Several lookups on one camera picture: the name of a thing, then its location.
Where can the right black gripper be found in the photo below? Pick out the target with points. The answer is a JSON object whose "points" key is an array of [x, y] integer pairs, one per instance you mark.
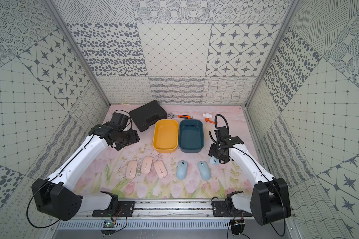
{"points": [[212, 152]]}

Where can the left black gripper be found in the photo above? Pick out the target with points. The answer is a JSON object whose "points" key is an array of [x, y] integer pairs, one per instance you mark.
{"points": [[128, 138]]}

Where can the pink mouse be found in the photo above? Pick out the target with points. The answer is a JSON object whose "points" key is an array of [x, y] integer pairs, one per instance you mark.
{"points": [[146, 164], [131, 169], [160, 169]]}

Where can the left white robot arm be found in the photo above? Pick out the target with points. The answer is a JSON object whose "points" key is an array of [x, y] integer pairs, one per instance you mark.
{"points": [[54, 196]]}

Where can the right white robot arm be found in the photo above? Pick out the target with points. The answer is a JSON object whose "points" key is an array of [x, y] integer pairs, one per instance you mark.
{"points": [[269, 201]]}

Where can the teal storage box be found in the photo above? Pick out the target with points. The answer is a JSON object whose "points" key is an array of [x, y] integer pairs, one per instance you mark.
{"points": [[191, 136]]}

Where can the yellow storage box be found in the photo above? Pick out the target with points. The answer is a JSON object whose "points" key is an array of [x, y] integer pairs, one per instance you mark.
{"points": [[166, 136]]}

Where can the black plastic tool case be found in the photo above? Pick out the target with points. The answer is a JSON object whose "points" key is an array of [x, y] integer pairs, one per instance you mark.
{"points": [[147, 115]]}

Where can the white orange pipe valve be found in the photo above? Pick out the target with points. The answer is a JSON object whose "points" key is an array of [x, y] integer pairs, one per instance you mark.
{"points": [[208, 117]]}

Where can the floral pink table mat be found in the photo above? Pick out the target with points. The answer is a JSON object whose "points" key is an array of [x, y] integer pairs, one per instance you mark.
{"points": [[108, 173]]}

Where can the right black controller board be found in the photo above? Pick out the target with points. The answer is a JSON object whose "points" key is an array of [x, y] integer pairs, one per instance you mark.
{"points": [[237, 226]]}

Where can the green circuit board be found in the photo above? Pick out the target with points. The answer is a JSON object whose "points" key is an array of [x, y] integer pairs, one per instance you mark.
{"points": [[108, 224]]}

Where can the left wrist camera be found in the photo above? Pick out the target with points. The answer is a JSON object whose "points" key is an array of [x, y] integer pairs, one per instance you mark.
{"points": [[120, 121]]}

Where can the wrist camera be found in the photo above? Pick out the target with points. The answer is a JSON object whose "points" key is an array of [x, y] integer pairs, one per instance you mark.
{"points": [[222, 134], [120, 121]]}

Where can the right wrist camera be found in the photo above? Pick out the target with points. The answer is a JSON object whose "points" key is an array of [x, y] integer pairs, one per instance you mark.
{"points": [[222, 134]]}

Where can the orange handled adjustable wrench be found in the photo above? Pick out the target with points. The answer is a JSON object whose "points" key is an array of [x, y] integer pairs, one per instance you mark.
{"points": [[172, 116]]}

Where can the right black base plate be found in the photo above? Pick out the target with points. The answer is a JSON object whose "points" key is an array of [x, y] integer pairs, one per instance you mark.
{"points": [[220, 209]]}

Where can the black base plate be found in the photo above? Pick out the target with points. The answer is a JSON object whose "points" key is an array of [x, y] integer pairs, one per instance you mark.
{"points": [[220, 209], [116, 209]]}

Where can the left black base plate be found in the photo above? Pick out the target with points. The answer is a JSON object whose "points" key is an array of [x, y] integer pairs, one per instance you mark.
{"points": [[116, 209]]}

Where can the aluminium mounting rail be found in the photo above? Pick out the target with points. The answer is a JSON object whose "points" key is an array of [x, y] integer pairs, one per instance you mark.
{"points": [[170, 219]]}

